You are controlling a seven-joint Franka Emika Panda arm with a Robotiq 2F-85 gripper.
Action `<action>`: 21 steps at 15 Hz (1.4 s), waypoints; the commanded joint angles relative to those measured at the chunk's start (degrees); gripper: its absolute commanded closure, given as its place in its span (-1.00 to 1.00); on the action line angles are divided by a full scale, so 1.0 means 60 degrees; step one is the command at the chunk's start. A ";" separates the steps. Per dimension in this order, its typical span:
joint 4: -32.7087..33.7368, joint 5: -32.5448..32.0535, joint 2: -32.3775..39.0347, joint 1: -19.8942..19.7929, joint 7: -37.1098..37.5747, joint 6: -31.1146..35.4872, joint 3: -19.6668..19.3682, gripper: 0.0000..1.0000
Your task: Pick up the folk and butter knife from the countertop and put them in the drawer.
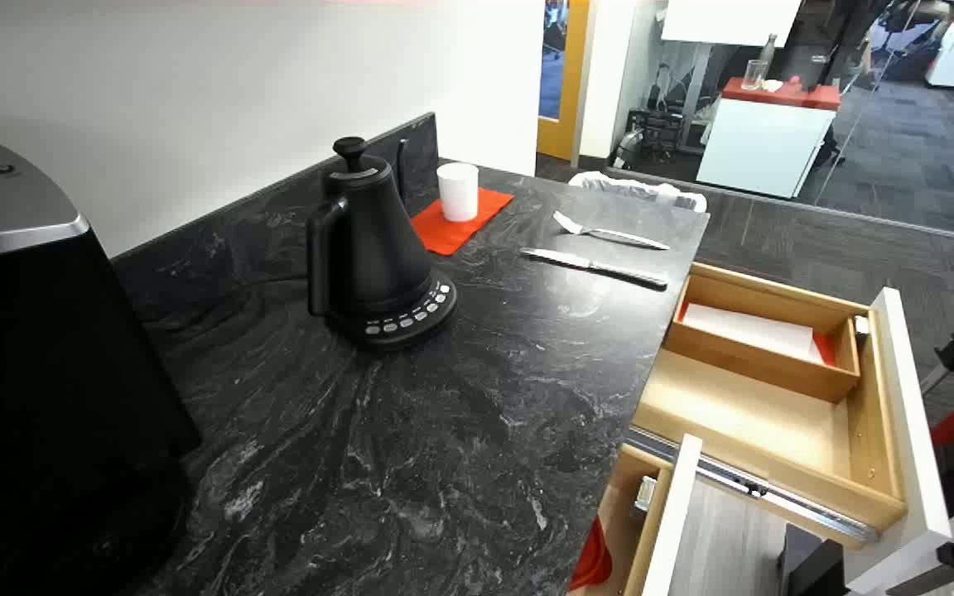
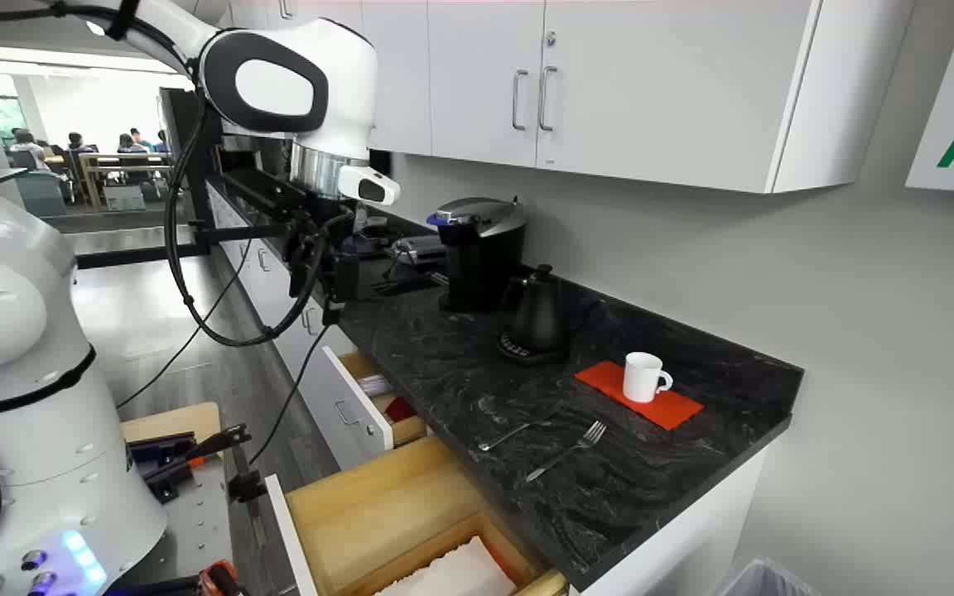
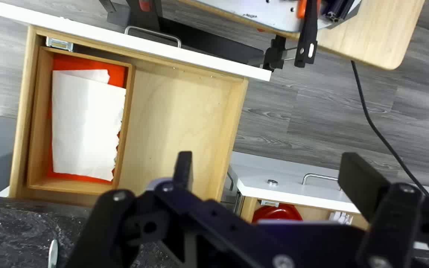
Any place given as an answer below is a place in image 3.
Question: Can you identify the open wooden drawer white front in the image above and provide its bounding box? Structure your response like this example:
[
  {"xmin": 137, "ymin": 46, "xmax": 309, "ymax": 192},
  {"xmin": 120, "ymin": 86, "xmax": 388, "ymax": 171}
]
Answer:
[{"xmin": 0, "ymin": 3, "xmax": 271, "ymax": 206}]

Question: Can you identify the orange drawer liner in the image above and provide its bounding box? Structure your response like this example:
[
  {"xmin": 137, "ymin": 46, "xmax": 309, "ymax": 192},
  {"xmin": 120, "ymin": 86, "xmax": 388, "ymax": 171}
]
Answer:
[{"xmin": 44, "ymin": 52, "xmax": 129, "ymax": 185}]

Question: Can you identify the light wooden table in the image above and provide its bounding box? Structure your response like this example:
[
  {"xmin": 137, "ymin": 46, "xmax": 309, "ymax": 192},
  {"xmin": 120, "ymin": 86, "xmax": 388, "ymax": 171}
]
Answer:
[{"xmin": 178, "ymin": 0, "xmax": 426, "ymax": 70}]

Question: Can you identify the red object in lower drawer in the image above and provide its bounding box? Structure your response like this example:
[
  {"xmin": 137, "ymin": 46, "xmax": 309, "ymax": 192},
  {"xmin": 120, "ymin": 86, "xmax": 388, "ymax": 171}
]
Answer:
[{"xmin": 251, "ymin": 204, "xmax": 302, "ymax": 223}]

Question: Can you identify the black camera clamp stand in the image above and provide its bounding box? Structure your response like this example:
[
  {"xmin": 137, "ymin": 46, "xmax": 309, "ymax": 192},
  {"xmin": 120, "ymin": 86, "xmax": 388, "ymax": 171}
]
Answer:
[{"xmin": 262, "ymin": 0, "xmax": 318, "ymax": 72}]

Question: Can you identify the black cable on floor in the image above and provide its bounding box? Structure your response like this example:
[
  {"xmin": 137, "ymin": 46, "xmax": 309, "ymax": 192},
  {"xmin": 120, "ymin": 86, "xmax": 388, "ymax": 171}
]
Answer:
[{"xmin": 350, "ymin": 60, "xmax": 429, "ymax": 198}]

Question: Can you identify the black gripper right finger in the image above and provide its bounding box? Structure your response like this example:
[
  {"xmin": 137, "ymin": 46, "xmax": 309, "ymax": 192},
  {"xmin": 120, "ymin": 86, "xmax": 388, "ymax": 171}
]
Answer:
[{"xmin": 338, "ymin": 152, "xmax": 390, "ymax": 223}]

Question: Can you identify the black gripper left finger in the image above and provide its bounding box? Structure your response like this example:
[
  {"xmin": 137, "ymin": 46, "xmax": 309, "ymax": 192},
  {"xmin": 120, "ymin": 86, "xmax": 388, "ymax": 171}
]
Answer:
[{"xmin": 172, "ymin": 150, "xmax": 192, "ymax": 189}]

